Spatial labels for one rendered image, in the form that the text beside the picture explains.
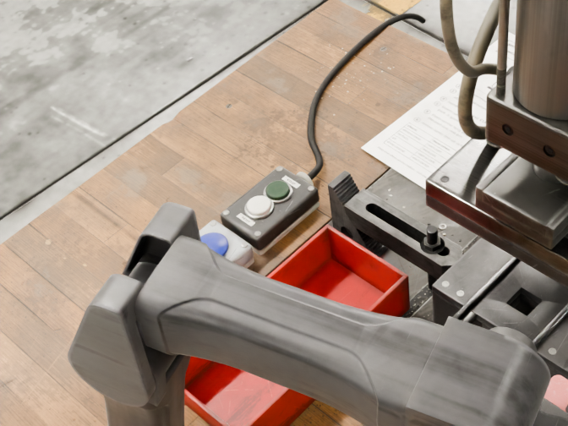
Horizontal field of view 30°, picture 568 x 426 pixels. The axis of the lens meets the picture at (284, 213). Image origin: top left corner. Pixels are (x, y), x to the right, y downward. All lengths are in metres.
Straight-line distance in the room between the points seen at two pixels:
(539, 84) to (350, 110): 0.62
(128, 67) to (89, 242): 1.72
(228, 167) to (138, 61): 1.68
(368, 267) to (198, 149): 0.33
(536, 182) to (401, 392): 0.38
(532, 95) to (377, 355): 0.31
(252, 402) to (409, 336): 0.54
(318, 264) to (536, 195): 0.38
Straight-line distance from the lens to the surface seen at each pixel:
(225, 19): 3.11
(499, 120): 0.88
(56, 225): 1.37
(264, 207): 1.26
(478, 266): 1.13
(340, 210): 1.22
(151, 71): 2.98
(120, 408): 0.82
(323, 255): 1.22
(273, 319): 0.63
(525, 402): 0.61
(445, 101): 1.42
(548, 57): 0.82
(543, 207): 0.92
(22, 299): 1.30
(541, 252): 0.95
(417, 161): 1.35
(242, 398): 1.14
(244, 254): 1.24
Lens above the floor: 1.86
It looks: 48 degrees down
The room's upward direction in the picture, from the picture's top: 10 degrees counter-clockwise
